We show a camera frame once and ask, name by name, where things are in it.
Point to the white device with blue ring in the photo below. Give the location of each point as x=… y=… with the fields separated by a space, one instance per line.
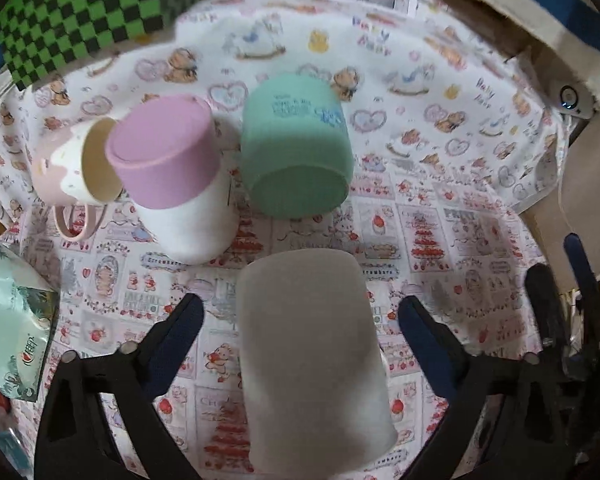
x=560 y=87

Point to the green checkered box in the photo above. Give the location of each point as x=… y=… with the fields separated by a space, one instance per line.
x=40 y=37

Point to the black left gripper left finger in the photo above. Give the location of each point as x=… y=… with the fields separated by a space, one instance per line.
x=74 y=438

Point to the grey and white cup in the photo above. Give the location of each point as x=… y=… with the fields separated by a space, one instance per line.
x=314 y=384

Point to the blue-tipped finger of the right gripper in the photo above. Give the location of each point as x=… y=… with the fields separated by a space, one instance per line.
x=589 y=290

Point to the baby bear patterned cloth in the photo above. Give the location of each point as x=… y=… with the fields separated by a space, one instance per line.
x=450 y=142

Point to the pink and white cup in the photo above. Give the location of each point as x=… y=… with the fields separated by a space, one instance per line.
x=166 y=156

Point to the teal green cup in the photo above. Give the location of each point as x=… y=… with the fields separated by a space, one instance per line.
x=296 y=158

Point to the pink drip-glaze mug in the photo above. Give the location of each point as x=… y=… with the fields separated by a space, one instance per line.
x=70 y=168

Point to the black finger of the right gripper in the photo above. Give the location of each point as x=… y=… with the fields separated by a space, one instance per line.
x=548 y=312

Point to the light green tissue pack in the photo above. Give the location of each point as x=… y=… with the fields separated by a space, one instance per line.
x=28 y=306

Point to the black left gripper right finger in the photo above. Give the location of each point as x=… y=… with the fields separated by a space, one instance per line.
x=527 y=440

